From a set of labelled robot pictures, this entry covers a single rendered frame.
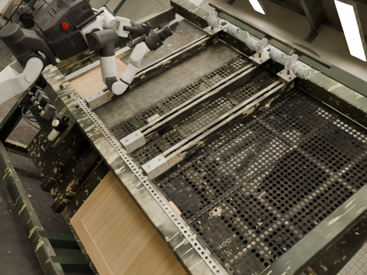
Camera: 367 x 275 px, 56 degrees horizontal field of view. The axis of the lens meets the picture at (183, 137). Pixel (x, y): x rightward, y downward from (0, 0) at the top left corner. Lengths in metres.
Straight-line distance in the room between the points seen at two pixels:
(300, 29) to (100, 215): 6.67
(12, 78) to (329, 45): 6.50
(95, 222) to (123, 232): 0.23
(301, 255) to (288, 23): 7.10
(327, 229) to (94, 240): 1.32
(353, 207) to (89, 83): 1.81
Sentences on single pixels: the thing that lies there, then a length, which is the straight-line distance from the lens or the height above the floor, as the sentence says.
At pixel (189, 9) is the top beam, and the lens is 2.97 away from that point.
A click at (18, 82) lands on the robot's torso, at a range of 2.15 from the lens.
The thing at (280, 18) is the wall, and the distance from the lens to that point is 8.50.
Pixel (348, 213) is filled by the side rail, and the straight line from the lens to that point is 1.72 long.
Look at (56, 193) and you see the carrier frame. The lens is 2.62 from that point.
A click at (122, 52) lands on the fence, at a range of 2.72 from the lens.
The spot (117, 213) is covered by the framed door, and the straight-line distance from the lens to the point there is 2.15.
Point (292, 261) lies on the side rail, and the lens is 1.57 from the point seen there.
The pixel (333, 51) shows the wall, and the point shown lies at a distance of 7.63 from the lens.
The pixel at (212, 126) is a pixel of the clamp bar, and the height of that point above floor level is 1.31.
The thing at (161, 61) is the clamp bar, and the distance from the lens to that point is 2.49.
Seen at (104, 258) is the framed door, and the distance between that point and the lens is 2.18.
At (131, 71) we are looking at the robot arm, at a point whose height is 1.26.
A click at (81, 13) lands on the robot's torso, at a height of 1.34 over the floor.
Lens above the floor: 1.37
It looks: 6 degrees down
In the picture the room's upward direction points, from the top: 39 degrees clockwise
